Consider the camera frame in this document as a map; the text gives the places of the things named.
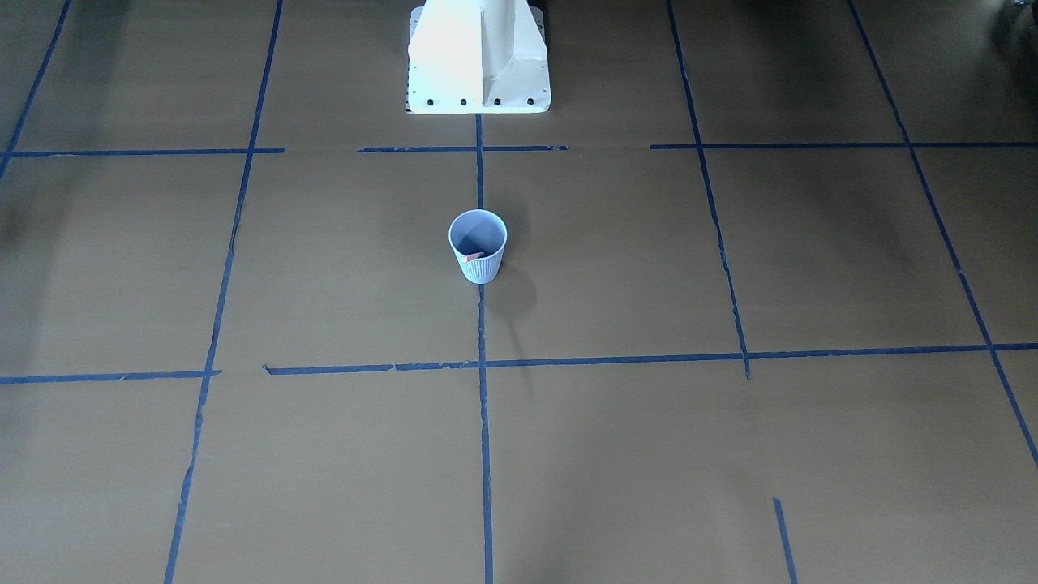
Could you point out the blue ribbed plastic cup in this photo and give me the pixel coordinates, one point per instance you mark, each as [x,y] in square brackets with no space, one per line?
[478,230]

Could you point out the white pedestal column with base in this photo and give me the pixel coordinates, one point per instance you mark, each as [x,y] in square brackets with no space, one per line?
[478,57]

